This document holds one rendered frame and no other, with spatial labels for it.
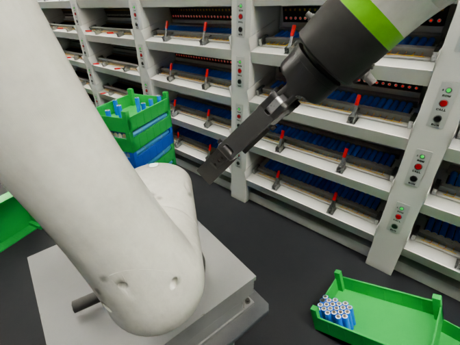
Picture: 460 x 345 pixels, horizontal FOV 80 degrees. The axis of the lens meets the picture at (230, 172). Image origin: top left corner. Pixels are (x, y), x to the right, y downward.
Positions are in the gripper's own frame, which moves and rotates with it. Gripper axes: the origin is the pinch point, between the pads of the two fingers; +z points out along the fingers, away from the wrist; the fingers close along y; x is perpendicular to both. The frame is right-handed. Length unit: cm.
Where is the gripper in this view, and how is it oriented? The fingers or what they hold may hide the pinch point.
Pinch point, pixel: (228, 157)
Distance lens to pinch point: 46.9
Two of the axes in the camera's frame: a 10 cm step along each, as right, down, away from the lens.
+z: -5.9, 5.5, 5.9
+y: 4.4, -4.0, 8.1
